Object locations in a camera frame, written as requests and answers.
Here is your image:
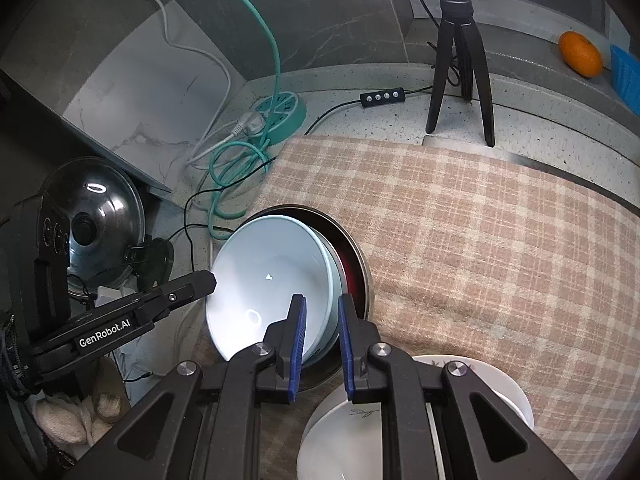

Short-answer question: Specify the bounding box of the red steel mixing bowl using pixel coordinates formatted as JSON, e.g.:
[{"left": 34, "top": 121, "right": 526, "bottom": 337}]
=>
[{"left": 246, "top": 204, "right": 374, "bottom": 391}]

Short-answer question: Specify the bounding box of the pale blue ceramic bowl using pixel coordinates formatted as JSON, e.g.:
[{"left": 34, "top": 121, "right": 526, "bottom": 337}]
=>
[{"left": 206, "top": 214, "right": 343, "bottom": 364}]

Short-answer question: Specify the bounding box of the white leaf pattern plate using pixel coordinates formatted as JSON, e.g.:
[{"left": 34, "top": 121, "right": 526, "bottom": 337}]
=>
[{"left": 297, "top": 342, "right": 534, "bottom": 479}]

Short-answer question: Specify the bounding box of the left gloved hand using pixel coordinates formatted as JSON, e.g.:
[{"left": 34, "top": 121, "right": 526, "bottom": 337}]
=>
[{"left": 32, "top": 356, "right": 130, "bottom": 446}]

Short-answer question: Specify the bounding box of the steel pot lid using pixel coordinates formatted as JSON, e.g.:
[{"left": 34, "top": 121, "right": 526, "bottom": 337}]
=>
[{"left": 43, "top": 157, "right": 145, "bottom": 289}]

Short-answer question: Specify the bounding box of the plaid beige table cloth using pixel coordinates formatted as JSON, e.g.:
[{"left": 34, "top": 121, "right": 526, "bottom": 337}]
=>
[{"left": 248, "top": 136, "right": 639, "bottom": 479}]

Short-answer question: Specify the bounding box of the teal round power strip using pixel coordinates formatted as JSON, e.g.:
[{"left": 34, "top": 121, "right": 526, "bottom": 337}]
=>
[{"left": 252, "top": 91, "right": 307, "bottom": 145}]

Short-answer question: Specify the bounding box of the black inline light controller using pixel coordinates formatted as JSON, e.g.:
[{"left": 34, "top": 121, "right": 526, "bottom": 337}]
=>
[{"left": 359, "top": 88, "right": 406, "bottom": 108}]

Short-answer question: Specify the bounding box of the black light tripod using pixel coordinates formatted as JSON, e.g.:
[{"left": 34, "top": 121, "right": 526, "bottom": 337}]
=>
[{"left": 425, "top": 0, "right": 496, "bottom": 148}]

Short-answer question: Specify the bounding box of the orange fruit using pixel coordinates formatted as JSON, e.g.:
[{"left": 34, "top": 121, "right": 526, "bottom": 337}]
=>
[{"left": 558, "top": 30, "right": 603, "bottom": 78}]

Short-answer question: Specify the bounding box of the blue plastic cup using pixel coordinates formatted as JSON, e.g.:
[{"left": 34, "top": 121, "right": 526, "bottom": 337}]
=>
[{"left": 610, "top": 44, "right": 640, "bottom": 115}]

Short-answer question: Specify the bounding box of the teal power cable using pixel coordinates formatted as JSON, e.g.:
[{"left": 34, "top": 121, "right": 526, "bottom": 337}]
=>
[{"left": 202, "top": 0, "right": 284, "bottom": 241}]

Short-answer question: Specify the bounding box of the white cable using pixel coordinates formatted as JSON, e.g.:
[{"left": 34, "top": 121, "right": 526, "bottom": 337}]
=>
[{"left": 112, "top": 0, "right": 266, "bottom": 172}]

